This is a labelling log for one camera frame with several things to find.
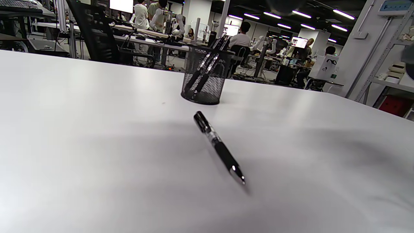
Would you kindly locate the lit white wall screen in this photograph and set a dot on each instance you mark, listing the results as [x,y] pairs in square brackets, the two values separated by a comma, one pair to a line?
[121,5]

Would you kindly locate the lit computer monitor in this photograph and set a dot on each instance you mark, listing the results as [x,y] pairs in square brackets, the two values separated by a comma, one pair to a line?
[231,30]
[299,42]

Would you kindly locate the black keyboard stand tray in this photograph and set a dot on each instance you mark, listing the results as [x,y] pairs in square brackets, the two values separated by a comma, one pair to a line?
[29,13]

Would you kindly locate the person's left hand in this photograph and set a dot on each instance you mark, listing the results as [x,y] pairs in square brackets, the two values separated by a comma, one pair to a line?
[284,5]

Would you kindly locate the white wall control panel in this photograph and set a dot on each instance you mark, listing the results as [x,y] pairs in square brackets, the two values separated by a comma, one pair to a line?
[396,6]

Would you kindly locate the cream stacked trays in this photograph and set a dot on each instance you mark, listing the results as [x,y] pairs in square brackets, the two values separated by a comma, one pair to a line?
[395,69]

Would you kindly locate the rows of ceiling light strips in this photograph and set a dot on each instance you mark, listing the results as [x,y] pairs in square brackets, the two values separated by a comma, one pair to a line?
[343,14]

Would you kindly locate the person's right hand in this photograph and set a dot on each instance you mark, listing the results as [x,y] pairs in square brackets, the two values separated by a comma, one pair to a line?
[410,61]

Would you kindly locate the white box black mark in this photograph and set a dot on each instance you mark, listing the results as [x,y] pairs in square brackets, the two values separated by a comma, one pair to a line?
[323,68]

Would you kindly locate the black keyboard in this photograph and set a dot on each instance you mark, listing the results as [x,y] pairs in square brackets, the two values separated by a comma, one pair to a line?
[17,4]

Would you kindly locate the red box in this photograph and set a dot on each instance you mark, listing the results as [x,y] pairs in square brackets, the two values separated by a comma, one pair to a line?
[394,105]

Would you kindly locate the black click pen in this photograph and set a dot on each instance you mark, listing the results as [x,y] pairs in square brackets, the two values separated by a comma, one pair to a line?
[202,82]
[194,79]
[223,153]

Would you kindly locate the black mesh pen holder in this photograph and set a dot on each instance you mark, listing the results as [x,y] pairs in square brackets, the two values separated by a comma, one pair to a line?
[207,94]

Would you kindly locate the grey metal shelf rack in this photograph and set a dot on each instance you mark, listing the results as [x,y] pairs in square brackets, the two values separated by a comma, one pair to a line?
[388,84]

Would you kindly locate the black mesh office chair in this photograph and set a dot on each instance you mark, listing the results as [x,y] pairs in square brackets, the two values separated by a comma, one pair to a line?
[97,35]

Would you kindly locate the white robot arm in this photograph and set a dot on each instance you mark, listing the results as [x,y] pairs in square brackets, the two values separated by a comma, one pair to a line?
[260,45]
[178,26]

